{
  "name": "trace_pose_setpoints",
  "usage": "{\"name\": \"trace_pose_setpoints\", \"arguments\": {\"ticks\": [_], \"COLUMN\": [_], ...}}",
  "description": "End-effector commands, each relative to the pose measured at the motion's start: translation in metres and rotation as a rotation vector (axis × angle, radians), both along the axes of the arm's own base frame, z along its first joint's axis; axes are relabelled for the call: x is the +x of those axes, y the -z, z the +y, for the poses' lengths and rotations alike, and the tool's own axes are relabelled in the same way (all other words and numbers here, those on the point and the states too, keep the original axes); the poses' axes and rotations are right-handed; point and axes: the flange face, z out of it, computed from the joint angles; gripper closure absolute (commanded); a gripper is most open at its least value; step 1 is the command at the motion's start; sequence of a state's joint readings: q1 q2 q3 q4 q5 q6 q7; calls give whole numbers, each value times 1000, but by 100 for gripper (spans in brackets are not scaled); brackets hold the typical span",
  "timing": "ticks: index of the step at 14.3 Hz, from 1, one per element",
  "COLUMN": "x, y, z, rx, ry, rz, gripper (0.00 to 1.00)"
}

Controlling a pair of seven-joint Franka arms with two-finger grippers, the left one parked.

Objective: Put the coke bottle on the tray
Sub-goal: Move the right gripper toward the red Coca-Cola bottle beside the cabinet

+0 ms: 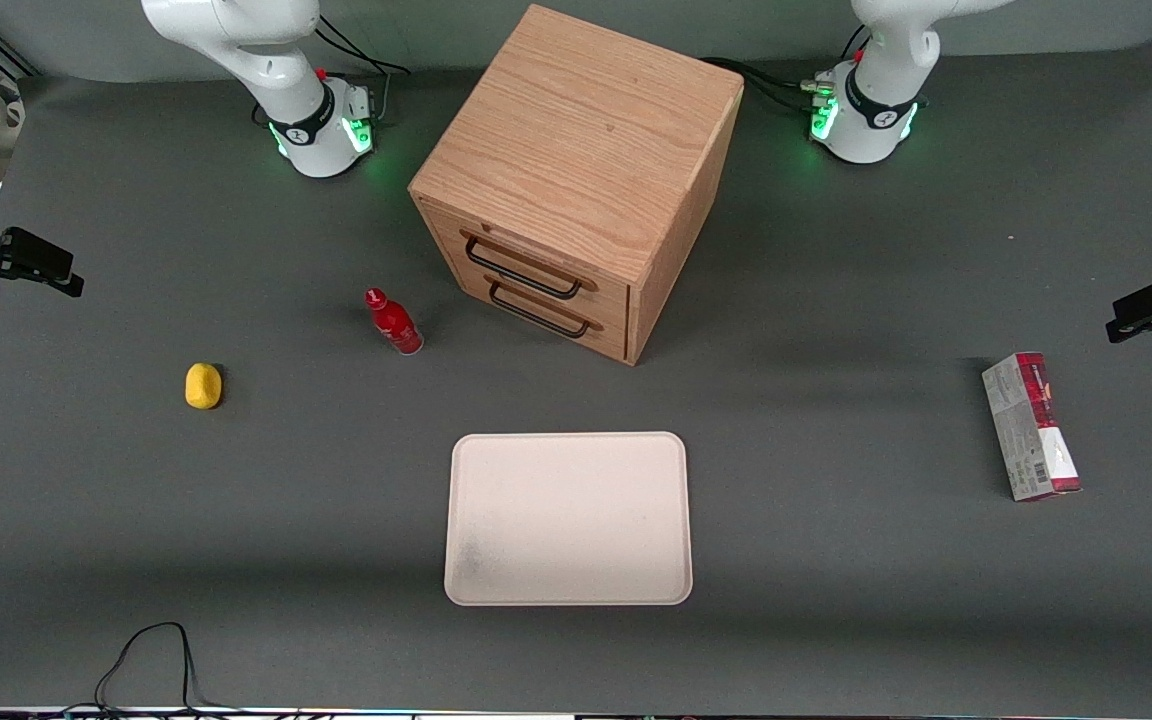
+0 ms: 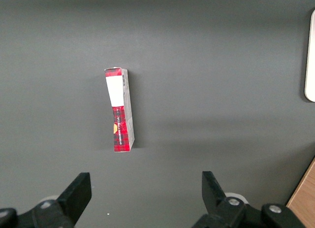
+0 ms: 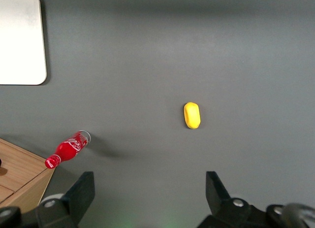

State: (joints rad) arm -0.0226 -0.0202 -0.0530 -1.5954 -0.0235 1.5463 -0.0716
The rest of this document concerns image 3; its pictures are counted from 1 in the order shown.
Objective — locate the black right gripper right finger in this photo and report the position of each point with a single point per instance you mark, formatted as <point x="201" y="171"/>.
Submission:
<point x="226" y="210"/>

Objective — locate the yellow rounded toy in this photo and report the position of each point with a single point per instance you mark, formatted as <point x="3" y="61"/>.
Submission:
<point x="192" y="116"/>

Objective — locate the white rectangular tray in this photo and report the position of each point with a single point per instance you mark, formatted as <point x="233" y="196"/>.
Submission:
<point x="19" y="41"/>

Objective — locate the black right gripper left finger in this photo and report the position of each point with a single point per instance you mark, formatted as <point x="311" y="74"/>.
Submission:
<point x="73" y="203"/>

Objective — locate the red coke bottle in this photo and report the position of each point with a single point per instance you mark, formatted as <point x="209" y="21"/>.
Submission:
<point x="67" y="149"/>

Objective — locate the wooden drawer cabinet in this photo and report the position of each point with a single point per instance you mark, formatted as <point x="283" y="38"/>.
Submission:
<point x="22" y="173"/>

